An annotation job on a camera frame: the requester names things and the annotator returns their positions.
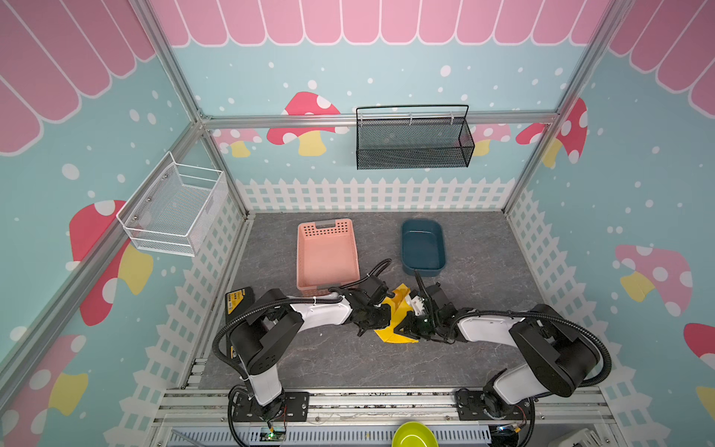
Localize green bowl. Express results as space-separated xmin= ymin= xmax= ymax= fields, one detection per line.
xmin=391 ymin=421 xmax=439 ymax=447

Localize aluminium front rail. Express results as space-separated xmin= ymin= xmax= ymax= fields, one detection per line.
xmin=150 ymin=387 xmax=616 ymax=428

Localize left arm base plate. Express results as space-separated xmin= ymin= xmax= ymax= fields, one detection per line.
xmin=230 ymin=389 xmax=310 ymax=423

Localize white wire wall basket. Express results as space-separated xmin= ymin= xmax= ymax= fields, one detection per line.
xmin=117 ymin=153 xmax=228 ymax=257

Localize black yellow tool case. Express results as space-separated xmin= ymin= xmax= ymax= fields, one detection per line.
xmin=225 ymin=287 xmax=255 ymax=323

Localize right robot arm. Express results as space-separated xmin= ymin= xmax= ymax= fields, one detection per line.
xmin=394 ymin=275 xmax=613 ymax=420

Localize teal plastic tub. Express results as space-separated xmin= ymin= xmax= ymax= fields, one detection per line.
xmin=401 ymin=219 xmax=446 ymax=278

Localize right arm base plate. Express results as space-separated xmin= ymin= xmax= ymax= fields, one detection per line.
xmin=454 ymin=387 xmax=534 ymax=421

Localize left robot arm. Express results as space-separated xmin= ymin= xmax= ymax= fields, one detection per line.
xmin=212 ymin=258 xmax=394 ymax=409

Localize black mesh wall basket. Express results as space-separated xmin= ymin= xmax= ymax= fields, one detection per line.
xmin=355 ymin=104 xmax=476 ymax=171

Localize pink plastic basket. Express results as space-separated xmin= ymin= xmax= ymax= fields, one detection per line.
xmin=296 ymin=219 xmax=360 ymax=296

